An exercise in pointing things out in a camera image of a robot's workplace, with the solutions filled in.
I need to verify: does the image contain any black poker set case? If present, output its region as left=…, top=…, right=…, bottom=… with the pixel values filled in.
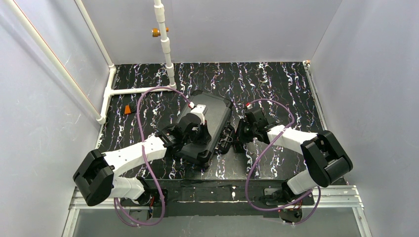
left=174, top=90, right=234, bottom=167

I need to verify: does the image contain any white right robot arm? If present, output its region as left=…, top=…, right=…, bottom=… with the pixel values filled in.
left=233, top=108, right=353, bottom=202

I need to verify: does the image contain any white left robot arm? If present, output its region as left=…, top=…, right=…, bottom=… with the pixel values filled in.
left=73, top=112, right=210, bottom=206

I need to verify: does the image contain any small orange black object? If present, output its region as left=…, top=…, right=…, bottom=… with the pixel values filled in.
left=124, top=105, right=136, bottom=115

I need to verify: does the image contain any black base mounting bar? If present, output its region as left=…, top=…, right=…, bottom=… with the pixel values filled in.
left=83, top=178, right=315, bottom=218

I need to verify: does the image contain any white corner pipe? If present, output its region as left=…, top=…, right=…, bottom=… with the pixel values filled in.
left=74, top=0, right=117, bottom=125

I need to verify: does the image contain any orange valve knob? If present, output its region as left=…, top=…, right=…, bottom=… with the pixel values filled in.
left=151, top=28, right=161, bottom=38

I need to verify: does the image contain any white PVC pipe stand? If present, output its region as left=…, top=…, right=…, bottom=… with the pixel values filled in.
left=107, top=0, right=177, bottom=96

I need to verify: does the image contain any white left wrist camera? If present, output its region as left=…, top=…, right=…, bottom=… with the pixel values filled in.
left=190, top=104, right=207, bottom=124

